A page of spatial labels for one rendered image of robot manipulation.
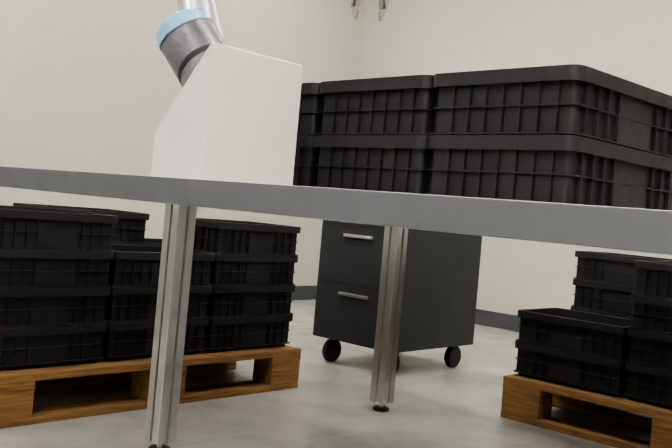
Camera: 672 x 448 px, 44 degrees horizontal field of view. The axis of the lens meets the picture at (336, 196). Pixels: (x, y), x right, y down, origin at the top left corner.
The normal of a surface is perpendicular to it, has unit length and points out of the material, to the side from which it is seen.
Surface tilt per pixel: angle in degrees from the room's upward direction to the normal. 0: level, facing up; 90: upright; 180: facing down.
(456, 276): 90
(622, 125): 90
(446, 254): 90
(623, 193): 90
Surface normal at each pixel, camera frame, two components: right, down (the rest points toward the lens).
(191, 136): -0.68, -0.07
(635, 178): 0.69, 0.05
